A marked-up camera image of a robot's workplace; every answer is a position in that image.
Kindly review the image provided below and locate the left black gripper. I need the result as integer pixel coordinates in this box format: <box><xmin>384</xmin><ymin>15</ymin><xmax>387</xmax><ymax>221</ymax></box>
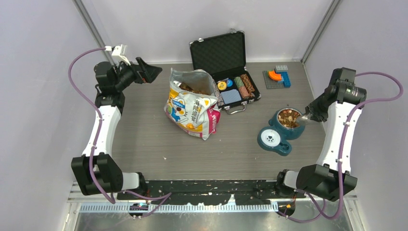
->
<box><xmin>114</xmin><ymin>57</ymin><xmax>161</xmax><ymax>91</ymax></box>

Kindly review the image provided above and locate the pet food bag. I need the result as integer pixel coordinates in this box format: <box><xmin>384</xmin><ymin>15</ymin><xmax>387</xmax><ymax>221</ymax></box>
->
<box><xmin>164</xmin><ymin>68</ymin><xmax>220</xmax><ymax>141</ymax></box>

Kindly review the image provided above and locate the metal food scoop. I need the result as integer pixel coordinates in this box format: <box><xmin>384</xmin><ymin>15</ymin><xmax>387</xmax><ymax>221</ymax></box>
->
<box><xmin>295</xmin><ymin>114</ymin><xmax>314</xmax><ymax>126</ymax></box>

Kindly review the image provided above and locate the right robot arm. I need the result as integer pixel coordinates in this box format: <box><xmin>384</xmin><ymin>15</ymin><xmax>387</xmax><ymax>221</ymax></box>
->
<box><xmin>274</xmin><ymin>67</ymin><xmax>367</xmax><ymax>202</ymax></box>

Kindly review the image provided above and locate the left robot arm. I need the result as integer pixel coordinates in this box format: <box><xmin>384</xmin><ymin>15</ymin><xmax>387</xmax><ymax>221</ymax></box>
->
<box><xmin>71</xmin><ymin>57</ymin><xmax>162</xmax><ymax>199</ymax></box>

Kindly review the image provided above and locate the teal double pet bowl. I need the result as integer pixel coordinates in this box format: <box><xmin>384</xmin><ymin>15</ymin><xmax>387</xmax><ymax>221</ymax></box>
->
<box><xmin>257</xmin><ymin>107</ymin><xmax>305</xmax><ymax>156</ymax></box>

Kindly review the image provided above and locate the toy brick assembly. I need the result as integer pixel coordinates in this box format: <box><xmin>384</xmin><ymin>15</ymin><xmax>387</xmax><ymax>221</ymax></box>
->
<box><xmin>262</xmin><ymin>65</ymin><xmax>291</xmax><ymax>89</ymax></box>

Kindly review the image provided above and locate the yellow dealer button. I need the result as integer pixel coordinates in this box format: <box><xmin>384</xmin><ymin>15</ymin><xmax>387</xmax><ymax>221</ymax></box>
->
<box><xmin>217</xmin><ymin>81</ymin><xmax>228</xmax><ymax>91</ymax></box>

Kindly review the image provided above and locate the black poker chip case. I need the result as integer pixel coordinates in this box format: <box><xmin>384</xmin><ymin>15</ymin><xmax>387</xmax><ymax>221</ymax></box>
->
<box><xmin>189</xmin><ymin>30</ymin><xmax>261</xmax><ymax>115</ymax></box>

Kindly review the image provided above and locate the blue playing card deck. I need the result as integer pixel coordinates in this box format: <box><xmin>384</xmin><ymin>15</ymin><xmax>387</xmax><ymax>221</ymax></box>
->
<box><xmin>221</xmin><ymin>89</ymin><xmax>242</xmax><ymax>104</ymax></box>

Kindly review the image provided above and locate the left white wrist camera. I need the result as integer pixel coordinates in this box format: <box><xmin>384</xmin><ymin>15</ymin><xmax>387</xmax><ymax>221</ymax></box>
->
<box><xmin>104</xmin><ymin>44</ymin><xmax>131</xmax><ymax>66</ymax></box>

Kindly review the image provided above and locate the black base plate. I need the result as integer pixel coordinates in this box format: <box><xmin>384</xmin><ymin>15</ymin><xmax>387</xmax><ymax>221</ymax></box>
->
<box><xmin>140</xmin><ymin>179</ymin><xmax>289</xmax><ymax>206</ymax></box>

